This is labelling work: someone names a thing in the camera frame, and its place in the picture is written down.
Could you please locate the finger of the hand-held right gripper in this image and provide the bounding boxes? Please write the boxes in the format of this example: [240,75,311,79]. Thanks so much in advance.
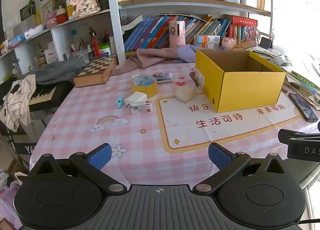
[278,129,320,144]

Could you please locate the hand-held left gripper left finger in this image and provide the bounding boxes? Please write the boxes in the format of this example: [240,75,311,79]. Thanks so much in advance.
[29,143,127,195]

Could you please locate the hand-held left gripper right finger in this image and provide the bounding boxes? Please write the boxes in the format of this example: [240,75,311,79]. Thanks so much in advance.
[192,142,288,195]

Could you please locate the yellow cardboard box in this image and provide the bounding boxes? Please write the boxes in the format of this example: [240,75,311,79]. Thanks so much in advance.
[195,48,286,113]

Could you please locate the yellow tape roll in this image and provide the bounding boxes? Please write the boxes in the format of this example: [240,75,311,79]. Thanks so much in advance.
[131,75,158,98]

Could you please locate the white and navy spray bottle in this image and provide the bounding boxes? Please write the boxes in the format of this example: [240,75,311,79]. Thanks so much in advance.
[152,72,173,83]

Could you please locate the grey seat cushion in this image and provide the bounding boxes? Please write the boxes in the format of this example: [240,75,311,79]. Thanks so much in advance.
[282,161,320,191]

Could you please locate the black smartphone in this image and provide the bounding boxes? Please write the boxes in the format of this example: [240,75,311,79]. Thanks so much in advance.
[288,92,319,123]

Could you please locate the pink checked tablecloth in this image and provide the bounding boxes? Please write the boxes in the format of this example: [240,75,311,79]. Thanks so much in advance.
[29,59,320,191]

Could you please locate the pile of papers and books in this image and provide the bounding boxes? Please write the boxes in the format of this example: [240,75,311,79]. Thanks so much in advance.
[248,46,320,111]

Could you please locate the white small box red label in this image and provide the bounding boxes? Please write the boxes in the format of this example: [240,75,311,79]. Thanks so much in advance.
[130,100,153,115]

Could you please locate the cream soap block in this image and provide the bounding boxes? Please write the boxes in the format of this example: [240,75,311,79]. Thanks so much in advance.
[175,86,197,102]

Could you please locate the black piano stand board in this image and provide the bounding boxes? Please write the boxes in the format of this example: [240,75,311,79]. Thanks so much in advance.
[14,142,37,157]

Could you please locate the black piano keyboard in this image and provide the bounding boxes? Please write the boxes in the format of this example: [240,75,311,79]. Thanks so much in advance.
[27,81,74,113]

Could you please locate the wooden chess board box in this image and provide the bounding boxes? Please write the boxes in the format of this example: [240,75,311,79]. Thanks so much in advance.
[73,56,118,88]

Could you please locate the black phone stand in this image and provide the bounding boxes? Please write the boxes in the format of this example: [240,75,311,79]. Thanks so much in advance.
[258,36,274,50]

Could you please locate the grey cloth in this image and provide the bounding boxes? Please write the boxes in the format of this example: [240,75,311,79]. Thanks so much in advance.
[21,58,87,85]

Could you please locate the cream shirt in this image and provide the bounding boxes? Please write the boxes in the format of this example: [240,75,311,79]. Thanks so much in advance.
[0,74,37,133]

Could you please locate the white pen cup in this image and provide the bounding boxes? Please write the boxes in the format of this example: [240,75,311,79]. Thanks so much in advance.
[70,42,89,60]

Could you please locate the white jar green lid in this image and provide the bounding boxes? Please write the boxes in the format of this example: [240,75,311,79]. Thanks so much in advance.
[98,43,112,58]

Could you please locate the colourful ornament cluster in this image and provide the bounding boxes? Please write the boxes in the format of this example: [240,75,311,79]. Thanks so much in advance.
[241,25,261,43]

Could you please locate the purple cloth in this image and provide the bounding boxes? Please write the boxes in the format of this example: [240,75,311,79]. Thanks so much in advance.
[177,44,227,63]

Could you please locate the pink pig toy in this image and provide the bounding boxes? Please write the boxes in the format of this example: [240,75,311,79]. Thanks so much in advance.
[222,36,237,50]

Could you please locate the pink cloth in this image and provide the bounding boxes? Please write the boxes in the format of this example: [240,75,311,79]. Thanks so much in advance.
[111,47,198,77]

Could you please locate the white carton red label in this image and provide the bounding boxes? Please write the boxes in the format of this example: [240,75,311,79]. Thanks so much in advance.
[44,47,59,64]

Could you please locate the red bottle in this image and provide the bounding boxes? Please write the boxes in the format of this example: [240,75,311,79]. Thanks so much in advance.
[92,32,101,58]

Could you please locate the orange and blue box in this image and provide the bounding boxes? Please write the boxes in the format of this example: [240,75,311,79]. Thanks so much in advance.
[194,42,221,48]
[194,34,221,43]

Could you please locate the red dictionaries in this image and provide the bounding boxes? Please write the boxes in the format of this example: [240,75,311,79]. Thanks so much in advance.
[226,15,258,44]

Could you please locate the row of slanted books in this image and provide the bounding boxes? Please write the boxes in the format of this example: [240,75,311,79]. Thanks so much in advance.
[123,14,231,52]

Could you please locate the white lying book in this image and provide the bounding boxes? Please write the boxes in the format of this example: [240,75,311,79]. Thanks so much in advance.
[121,15,144,32]

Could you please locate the white shelf unit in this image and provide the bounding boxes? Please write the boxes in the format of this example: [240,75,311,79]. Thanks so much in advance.
[0,0,274,76]

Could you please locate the white tissue pack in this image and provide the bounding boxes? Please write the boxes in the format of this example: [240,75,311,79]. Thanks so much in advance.
[24,26,46,39]

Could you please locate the blue packet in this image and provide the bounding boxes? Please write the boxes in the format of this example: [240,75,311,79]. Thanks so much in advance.
[7,34,26,47]

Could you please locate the red jar wooden lid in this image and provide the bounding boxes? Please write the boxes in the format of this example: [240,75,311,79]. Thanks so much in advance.
[56,5,69,24]

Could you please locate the pink tin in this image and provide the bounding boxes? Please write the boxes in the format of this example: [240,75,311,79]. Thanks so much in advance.
[45,11,59,26]

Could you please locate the white tube bottle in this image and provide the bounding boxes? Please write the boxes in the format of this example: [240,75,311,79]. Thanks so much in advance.
[66,0,74,20]

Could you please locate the pink plush figure sign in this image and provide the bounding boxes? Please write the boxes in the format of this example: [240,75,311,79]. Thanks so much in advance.
[70,0,101,18]

